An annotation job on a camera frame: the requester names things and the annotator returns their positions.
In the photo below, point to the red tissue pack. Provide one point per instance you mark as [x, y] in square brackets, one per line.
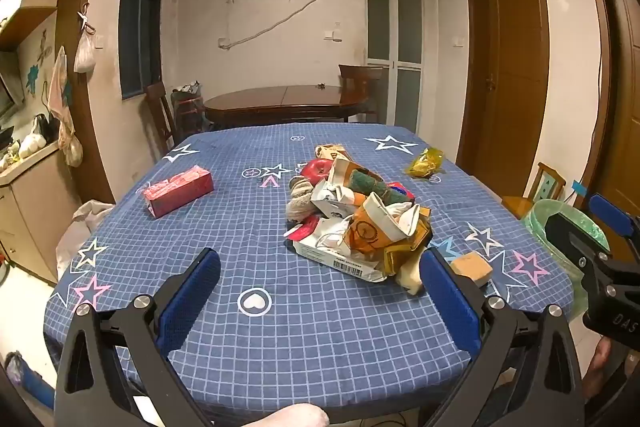
[177, 189]

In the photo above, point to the person's white-clad knee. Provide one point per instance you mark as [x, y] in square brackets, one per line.
[285, 417]

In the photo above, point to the red and blue snack packet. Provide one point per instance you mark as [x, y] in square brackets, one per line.
[401, 192]

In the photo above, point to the yellow plastic wrapper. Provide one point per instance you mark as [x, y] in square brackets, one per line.
[425, 162]

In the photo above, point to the dark wooden dining chair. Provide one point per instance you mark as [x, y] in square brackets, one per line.
[357, 77]
[157, 107]

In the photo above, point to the wall socket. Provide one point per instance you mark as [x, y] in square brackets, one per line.
[223, 43]

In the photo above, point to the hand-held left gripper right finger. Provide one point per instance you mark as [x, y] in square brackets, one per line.
[450, 307]

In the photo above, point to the small wooden chair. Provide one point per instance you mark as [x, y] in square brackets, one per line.
[520, 205]

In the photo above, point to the beige knitted cloth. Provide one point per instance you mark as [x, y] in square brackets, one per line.
[300, 202]

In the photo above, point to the white cloth heap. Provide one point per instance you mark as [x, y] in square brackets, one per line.
[80, 227]

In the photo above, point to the red plastic wrapper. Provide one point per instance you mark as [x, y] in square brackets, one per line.
[302, 228]

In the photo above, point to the white wall switch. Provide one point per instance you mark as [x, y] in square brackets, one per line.
[100, 41]

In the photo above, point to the blue tape strip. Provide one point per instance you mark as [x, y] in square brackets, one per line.
[581, 188]

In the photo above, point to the orange white snack packet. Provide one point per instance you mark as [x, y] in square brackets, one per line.
[370, 229]

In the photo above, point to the white crumpled carton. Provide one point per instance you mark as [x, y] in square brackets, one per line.
[330, 202]

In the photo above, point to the pale yellow foam piece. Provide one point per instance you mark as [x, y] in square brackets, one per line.
[411, 279]

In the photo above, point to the blue star-print tablecloth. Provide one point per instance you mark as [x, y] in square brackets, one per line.
[250, 232]

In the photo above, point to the beige floor cabinet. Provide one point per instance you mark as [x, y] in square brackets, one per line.
[30, 217]

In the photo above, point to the red apple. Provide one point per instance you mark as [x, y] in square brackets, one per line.
[317, 169]

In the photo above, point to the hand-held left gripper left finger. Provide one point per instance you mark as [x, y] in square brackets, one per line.
[192, 297]

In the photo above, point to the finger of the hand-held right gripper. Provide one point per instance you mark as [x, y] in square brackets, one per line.
[570, 237]
[612, 214]

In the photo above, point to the dark window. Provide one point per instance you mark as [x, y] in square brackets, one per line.
[140, 47]

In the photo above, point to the hanging white plastic bag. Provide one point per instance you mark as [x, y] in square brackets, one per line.
[85, 54]

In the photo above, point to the dark wooden dining table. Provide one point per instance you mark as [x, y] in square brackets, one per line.
[280, 99]

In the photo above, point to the cream and red snack packet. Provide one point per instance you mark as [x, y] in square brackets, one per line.
[330, 152]

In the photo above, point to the white bag on cabinet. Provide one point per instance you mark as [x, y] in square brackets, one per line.
[32, 142]

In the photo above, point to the brown sponge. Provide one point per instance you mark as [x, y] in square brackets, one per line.
[472, 269]

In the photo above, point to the brown wooden door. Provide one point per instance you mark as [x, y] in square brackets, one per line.
[515, 67]

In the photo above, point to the white barcode cardboard box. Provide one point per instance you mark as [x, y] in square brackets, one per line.
[340, 259]

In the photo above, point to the green scouring pad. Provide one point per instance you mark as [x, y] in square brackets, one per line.
[367, 184]

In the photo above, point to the frosted glass double door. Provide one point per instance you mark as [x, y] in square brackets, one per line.
[380, 17]

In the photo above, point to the double wall switch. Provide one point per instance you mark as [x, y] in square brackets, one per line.
[332, 32]

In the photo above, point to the brown panelled door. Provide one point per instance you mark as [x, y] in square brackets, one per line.
[622, 107]

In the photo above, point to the green trash bin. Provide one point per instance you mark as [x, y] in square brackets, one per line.
[537, 219]

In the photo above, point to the person's right hand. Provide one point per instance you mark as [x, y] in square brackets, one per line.
[602, 367]

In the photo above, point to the wooden archway frame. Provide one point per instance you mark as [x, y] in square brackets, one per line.
[85, 107]

